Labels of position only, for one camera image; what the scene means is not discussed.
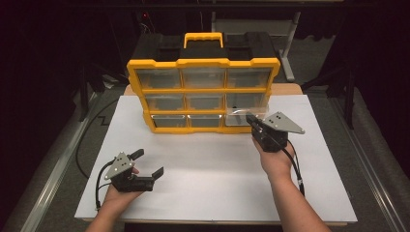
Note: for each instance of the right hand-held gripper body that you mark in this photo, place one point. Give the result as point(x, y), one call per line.
point(274, 135)

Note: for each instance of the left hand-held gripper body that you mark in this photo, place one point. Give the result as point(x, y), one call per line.
point(121, 167)

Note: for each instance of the clear plastic drawer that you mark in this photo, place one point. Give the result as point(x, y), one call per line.
point(237, 117)

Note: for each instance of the yellow drawer organizer case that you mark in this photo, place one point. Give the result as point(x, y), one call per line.
point(203, 63)

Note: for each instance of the person's right hand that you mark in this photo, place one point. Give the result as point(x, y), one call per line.
point(277, 164)

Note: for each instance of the person's left hand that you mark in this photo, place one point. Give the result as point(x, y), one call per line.
point(116, 199)

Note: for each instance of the white board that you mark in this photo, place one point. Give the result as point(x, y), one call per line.
point(193, 199)

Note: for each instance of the black tripod stand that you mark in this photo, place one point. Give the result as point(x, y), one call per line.
point(84, 96)
point(349, 106)

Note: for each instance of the grid of clear bins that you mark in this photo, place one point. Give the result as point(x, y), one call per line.
point(159, 79)

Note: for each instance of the grey metal stand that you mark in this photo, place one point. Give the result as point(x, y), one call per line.
point(290, 48)

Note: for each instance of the aluminium rail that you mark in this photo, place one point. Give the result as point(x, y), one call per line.
point(54, 180)
point(370, 180)

